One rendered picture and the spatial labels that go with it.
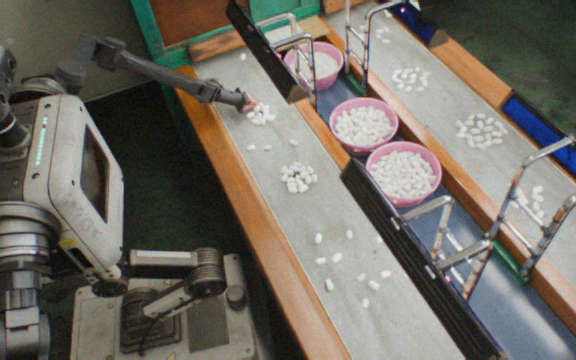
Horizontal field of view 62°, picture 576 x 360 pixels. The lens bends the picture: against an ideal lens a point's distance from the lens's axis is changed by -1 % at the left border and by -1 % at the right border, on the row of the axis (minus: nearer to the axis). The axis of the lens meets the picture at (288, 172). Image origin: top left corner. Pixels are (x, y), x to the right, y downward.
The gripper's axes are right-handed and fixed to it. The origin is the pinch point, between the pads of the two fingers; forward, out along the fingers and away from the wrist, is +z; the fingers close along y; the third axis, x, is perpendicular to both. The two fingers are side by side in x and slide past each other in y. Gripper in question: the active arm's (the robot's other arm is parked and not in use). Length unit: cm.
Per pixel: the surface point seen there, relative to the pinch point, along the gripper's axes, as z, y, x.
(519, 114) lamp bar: 23, -79, -62
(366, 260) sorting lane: 3, -84, -1
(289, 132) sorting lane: 5.8, -20.2, -2.5
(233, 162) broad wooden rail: -15.6, -25.6, 12.6
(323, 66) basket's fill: 29.9, 9.4, -22.4
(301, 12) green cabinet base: 29, 42, -32
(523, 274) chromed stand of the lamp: 35, -111, -26
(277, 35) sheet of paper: 19.3, 36.1, -19.1
